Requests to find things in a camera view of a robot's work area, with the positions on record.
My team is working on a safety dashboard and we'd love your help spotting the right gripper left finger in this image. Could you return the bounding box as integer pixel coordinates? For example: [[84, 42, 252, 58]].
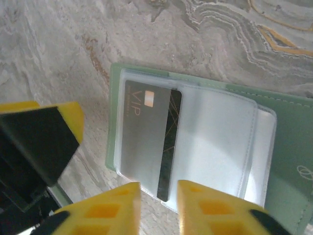
[[36, 181, 142, 235]]

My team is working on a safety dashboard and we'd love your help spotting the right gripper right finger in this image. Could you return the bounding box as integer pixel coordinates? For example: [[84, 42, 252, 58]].
[[176, 179, 291, 235]]

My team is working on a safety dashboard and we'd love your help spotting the black VIP credit card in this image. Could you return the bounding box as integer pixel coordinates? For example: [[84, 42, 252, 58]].
[[119, 79, 184, 203]]

